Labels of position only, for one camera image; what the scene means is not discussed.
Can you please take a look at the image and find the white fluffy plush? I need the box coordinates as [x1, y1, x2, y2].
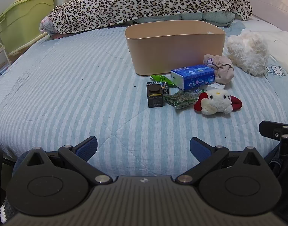
[226, 28, 270, 76]

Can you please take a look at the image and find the blue striped bed quilt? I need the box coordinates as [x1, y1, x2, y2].
[0, 16, 288, 177]

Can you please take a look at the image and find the clear bag of dried greens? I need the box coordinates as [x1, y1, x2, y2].
[164, 91, 198, 110]

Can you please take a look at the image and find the blue tissue pack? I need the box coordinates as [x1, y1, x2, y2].
[170, 65, 216, 92]

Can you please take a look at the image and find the black box with round top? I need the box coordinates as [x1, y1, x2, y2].
[146, 85, 164, 108]

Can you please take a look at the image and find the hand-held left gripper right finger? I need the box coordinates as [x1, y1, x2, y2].
[175, 137, 270, 185]

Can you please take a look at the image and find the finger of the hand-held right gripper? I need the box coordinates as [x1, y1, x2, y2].
[259, 121, 288, 153]

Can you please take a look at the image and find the beige plastic storage bin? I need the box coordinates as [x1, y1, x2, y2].
[124, 20, 227, 77]

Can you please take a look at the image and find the white cat plush toy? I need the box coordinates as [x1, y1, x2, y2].
[193, 89, 243, 116]

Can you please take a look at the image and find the white pillow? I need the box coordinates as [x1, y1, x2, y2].
[259, 25, 288, 83]

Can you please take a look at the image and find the white headboard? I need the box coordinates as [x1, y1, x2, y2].
[238, 0, 288, 32]

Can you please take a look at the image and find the green snack packet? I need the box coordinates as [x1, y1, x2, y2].
[150, 75, 176, 88]

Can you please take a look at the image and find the teal folded quilt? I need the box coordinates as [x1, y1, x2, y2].
[125, 11, 236, 27]

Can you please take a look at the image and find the leopard print blanket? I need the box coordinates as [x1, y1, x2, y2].
[48, 0, 253, 34]

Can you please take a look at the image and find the beige pink crumpled cloth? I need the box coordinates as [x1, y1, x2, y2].
[203, 54, 234, 84]

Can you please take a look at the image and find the green plastic storage box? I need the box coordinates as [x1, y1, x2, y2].
[0, 0, 55, 54]

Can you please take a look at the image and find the dark printed card box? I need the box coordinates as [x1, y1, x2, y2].
[146, 81, 170, 95]

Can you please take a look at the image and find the small white flat box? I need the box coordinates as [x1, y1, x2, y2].
[202, 82, 226, 92]

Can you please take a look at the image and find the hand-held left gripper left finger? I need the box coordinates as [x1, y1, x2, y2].
[17, 136, 113, 185]

